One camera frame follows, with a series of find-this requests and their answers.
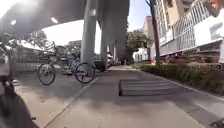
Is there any tall tree trunk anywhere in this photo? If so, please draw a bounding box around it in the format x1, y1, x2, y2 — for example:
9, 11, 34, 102
145, 0, 162, 66

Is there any dark vehicle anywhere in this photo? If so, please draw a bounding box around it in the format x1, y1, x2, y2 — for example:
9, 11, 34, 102
93, 53, 115, 72

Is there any leafy green tree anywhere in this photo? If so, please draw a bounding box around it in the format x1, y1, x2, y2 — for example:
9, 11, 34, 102
0, 29, 51, 78

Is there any building with white railings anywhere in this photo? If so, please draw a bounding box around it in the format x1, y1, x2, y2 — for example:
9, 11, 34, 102
149, 0, 224, 65

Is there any concrete elevated viaduct with pillars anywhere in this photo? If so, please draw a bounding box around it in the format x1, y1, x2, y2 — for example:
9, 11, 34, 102
0, 0, 131, 68

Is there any grey paved footpath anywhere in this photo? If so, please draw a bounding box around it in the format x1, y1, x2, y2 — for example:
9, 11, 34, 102
0, 65, 224, 128

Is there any bicycle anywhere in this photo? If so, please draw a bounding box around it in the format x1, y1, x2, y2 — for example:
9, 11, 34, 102
37, 41, 97, 86

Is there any low green hedge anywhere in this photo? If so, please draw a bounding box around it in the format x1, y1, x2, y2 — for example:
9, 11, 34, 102
132, 61, 224, 96

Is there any pale distant building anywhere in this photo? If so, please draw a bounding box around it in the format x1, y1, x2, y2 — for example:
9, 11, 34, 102
132, 15, 154, 63

